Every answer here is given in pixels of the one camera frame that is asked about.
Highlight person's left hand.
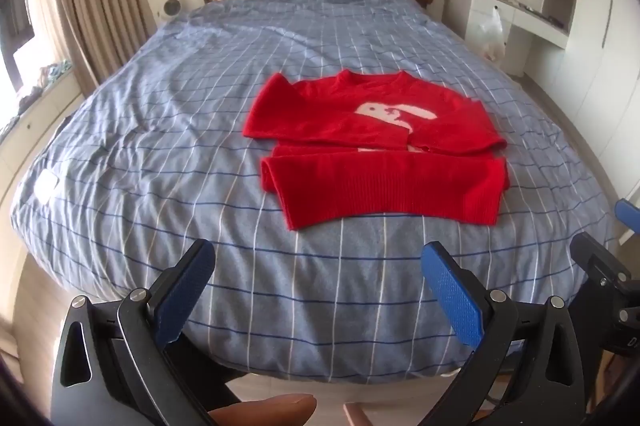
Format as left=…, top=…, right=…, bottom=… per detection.
left=206, top=393, right=372, bottom=426

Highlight small round fan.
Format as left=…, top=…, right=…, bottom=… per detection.
left=159, top=0, right=185, bottom=24

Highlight red knit sweater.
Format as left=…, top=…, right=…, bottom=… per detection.
left=243, top=70, right=510, bottom=232

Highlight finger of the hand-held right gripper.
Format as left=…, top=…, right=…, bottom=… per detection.
left=614, top=199, right=640, bottom=234
left=570, top=231, right=632, bottom=289

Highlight white wardrobe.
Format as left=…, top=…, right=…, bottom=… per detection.
left=544, top=0, right=640, bottom=132

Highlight clear plastic bag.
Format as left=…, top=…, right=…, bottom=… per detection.
left=479, top=5, right=506, bottom=62

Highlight window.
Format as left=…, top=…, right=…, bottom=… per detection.
left=0, top=0, right=38, bottom=87

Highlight pile of clothes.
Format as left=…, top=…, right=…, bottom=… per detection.
left=0, top=60, right=76, bottom=132

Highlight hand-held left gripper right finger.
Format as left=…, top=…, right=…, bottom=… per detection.
left=420, top=241, right=601, bottom=426

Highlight blue plaid duvet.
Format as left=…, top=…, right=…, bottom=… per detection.
left=10, top=0, right=621, bottom=382

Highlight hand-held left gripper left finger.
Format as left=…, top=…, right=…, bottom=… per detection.
left=52, top=239, right=221, bottom=426

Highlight white desk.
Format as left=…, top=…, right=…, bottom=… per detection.
left=444, top=0, right=581, bottom=78

